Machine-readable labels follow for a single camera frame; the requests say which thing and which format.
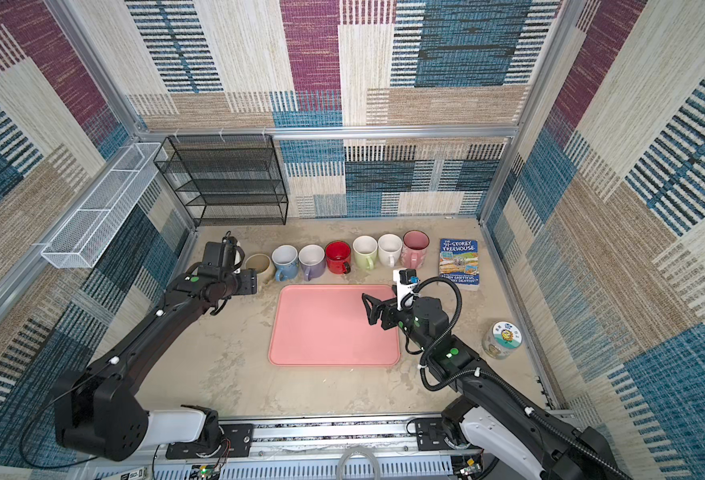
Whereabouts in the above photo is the cream ceramic teapot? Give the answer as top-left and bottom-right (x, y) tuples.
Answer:
(244, 253), (276, 285)

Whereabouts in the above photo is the blue mug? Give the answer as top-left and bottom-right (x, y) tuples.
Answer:
(272, 245), (300, 282)

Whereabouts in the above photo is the light green mug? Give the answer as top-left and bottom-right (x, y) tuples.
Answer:
(352, 235), (379, 270)

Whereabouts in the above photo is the red mug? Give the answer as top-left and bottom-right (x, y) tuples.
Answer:
(326, 240), (352, 275)

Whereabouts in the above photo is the white mug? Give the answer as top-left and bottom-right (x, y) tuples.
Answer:
(378, 233), (403, 268)

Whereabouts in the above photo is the purple mug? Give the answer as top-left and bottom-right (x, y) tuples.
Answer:
(298, 244), (326, 282)

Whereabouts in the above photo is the pink ghost pattern mug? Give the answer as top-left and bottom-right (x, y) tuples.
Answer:
(401, 230), (430, 270)

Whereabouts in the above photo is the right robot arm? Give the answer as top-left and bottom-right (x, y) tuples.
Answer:
(362, 294), (628, 479)

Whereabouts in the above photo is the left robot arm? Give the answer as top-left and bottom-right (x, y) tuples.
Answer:
(52, 235), (258, 461)

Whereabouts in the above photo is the pink plastic tray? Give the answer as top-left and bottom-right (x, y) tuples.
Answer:
(268, 284), (401, 367)

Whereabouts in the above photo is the blue treehouse book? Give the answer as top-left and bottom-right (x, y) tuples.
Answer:
(439, 239), (480, 290)

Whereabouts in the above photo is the small round tin can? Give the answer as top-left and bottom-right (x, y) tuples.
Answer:
(483, 321), (523, 360)

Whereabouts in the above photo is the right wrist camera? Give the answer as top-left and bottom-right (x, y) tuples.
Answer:
(393, 268), (420, 311)

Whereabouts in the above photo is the black wire mesh shelf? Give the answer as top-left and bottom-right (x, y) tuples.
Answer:
(154, 134), (290, 227)

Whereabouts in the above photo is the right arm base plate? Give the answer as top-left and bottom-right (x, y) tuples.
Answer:
(405, 416), (498, 452)

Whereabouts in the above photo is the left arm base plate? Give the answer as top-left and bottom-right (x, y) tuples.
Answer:
(164, 424), (254, 461)

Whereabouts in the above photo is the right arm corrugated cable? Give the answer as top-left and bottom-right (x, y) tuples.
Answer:
(409, 275), (636, 480)

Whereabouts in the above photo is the white wire mesh basket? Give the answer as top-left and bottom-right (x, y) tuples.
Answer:
(42, 142), (160, 269)

